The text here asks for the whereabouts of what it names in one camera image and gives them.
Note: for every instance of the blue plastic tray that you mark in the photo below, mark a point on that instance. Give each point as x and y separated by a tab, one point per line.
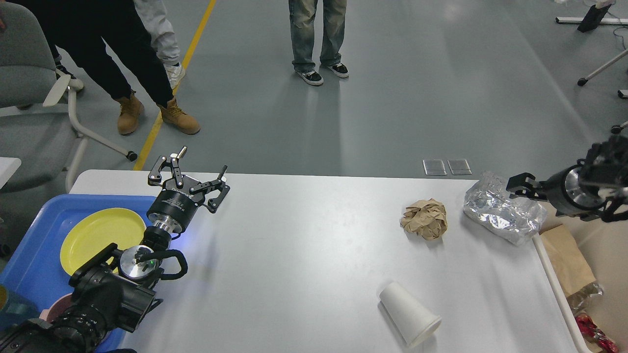
35	271

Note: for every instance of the metal floor socket plate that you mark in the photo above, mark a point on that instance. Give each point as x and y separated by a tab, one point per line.
434	167

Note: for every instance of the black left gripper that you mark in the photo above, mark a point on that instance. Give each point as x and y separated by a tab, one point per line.
173	201

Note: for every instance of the grey office chair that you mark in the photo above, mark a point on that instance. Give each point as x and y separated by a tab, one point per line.
46	143

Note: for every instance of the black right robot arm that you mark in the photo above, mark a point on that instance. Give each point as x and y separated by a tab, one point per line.
605	166

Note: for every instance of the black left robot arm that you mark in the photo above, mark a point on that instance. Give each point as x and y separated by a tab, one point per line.
115	288

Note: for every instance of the foil wrap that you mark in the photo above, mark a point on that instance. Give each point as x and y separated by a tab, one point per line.
515	220

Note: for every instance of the crumpled brown paper ball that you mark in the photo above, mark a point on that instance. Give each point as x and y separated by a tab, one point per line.
426	218

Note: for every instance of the aluminium foil tray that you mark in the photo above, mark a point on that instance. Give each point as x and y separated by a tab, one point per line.
580	300

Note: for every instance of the pink mug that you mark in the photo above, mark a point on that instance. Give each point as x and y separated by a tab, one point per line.
56	309

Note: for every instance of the yellow plate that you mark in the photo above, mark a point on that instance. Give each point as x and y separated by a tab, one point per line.
121	226

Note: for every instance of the red drink can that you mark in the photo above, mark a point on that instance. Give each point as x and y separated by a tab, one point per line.
593	334

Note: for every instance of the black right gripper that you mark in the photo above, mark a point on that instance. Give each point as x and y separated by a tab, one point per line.
563	190

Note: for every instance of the lying white paper cup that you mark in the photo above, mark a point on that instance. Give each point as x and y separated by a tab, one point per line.
411	318

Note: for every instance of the person grey sweatpants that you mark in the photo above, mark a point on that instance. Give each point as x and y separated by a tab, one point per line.
153	14

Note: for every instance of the brown paper bag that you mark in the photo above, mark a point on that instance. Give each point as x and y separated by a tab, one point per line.
571	268

